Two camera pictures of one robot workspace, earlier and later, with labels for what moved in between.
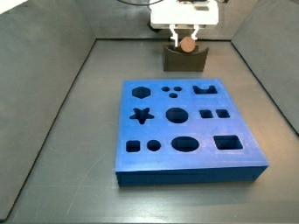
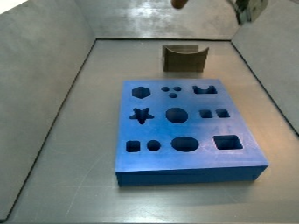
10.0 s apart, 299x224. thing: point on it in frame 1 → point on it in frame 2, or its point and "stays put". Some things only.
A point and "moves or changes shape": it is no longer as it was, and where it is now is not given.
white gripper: x=171 y=12 → x=247 y=10
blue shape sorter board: x=181 y=136 stays put
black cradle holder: x=179 y=61 stays put
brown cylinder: x=187 y=44 moves or changes shape
